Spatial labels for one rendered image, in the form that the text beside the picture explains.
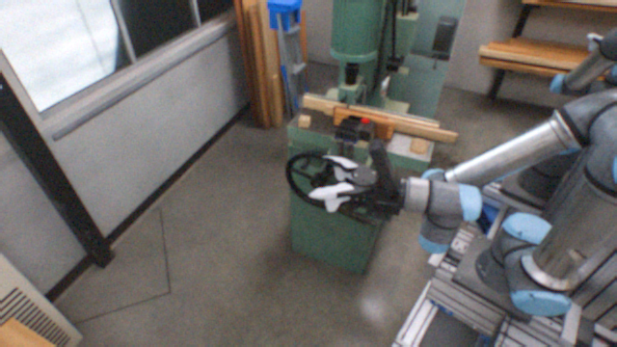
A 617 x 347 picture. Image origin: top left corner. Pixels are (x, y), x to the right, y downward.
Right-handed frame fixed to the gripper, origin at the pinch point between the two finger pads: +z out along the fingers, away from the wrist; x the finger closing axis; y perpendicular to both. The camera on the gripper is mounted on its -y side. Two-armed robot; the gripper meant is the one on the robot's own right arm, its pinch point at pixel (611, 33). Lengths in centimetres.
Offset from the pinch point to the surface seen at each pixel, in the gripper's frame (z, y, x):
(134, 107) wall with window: -64, 24, -222
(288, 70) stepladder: 1, 26, -154
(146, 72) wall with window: -48, 9, -220
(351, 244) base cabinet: -71, 87, -92
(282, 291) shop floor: -97, 108, -123
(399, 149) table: -67, 24, -70
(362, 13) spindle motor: -62, -26, -86
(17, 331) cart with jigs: -175, 47, -178
